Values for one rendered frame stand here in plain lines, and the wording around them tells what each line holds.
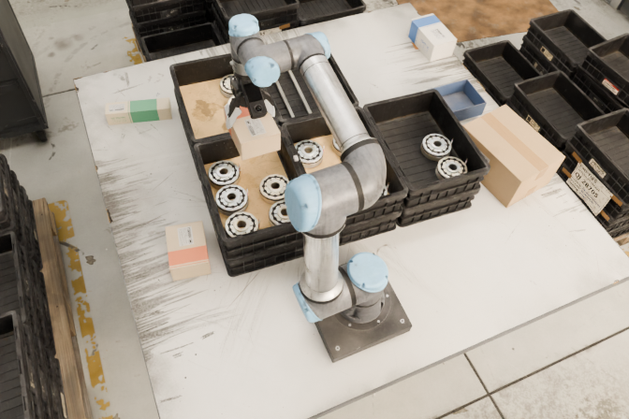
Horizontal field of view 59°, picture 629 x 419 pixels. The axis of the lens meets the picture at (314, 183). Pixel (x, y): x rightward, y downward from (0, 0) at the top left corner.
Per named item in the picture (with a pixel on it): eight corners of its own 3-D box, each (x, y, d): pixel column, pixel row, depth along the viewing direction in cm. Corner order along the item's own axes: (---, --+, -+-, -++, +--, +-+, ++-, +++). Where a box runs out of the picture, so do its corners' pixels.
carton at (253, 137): (280, 150, 166) (280, 132, 160) (241, 160, 163) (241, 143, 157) (261, 113, 175) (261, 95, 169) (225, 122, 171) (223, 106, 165)
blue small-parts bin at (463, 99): (440, 126, 223) (444, 114, 217) (422, 101, 231) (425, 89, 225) (482, 114, 228) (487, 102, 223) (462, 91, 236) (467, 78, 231)
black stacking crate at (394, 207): (402, 212, 183) (409, 193, 174) (319, 237, 176) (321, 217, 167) (357, 128, 205) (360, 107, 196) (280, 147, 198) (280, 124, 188)
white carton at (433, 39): (406, 35, 257) (410, 19, 250) (429, 29, 261) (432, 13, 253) (430, 62, 246) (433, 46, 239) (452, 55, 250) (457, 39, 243)
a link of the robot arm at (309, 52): (414, 180, 119) (321, 17, 138) (368, 196, 116) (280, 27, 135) (401, 203, 129) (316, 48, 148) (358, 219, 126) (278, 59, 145)
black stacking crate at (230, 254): (317, 238, 176) (320, 217, 167) (226, 263, 168) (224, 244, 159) (279, 147, 197) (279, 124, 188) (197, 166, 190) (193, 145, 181)
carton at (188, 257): (168, 238, 185) (165, 226, 179) (204, 232, 187) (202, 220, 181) (173, 281, 176) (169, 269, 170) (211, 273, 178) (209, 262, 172)
